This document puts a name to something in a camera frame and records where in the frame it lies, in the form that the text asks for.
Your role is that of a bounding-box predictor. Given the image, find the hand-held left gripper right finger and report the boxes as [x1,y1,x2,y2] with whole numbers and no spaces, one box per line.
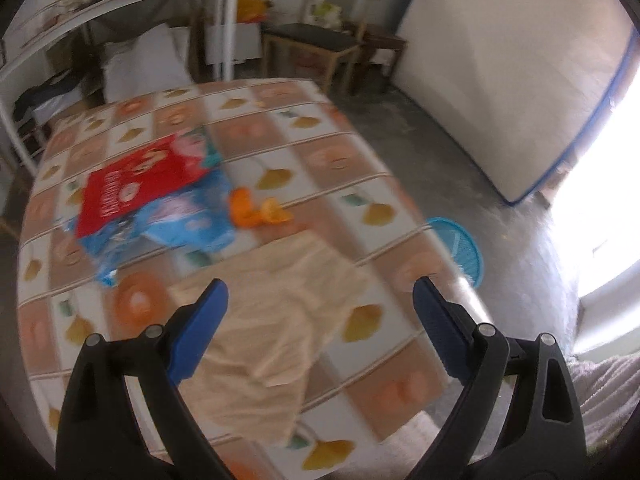
[405,276,586,480]

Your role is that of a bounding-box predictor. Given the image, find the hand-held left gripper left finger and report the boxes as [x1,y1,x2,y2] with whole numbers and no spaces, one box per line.
[55,278,236,480]

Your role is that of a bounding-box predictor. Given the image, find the brown paper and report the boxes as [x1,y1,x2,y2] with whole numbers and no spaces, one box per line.
[167,232,371,446]

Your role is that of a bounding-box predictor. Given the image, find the blue plastic wastebasket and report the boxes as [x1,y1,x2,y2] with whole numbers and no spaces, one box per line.
[427,217,487,288]

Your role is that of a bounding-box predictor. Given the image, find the orange peel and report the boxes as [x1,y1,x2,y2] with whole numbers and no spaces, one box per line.
[259,197,294,224]
[229,187,261,226]

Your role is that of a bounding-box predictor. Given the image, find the red snack bag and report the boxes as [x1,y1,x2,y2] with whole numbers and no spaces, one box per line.
[75,130,221,238]

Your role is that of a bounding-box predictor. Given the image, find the table with patterned tablecloth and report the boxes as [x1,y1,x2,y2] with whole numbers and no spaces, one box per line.
[15,77,488,480]

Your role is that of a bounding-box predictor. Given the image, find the white sacks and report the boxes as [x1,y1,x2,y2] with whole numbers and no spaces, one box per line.
[102,25,193,103]

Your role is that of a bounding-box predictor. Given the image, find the white mattress with blue edge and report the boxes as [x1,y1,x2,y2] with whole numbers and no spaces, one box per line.
[395,0,640,206]

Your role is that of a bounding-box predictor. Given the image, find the dark clothing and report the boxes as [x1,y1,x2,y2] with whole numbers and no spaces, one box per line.
[14,72,81,121]

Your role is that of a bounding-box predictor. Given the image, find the dark wooden stool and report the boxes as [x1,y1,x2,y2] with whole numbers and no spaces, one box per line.
[357,22,408,93]

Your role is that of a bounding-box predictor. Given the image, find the wooden chair with dark seat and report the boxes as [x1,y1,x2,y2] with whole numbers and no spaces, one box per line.
[261,0,381,93]

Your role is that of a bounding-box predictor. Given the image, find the yellow plastic bag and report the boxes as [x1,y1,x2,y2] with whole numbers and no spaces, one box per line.
[236,0,276,23]

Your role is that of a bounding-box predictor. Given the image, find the white and green packet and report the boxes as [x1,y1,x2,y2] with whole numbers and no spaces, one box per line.
[306,0,346,28]

